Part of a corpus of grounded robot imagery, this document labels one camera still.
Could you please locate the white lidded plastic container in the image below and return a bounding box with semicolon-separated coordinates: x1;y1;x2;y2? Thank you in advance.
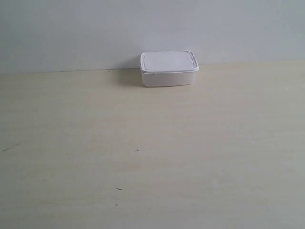
140;51;199;87

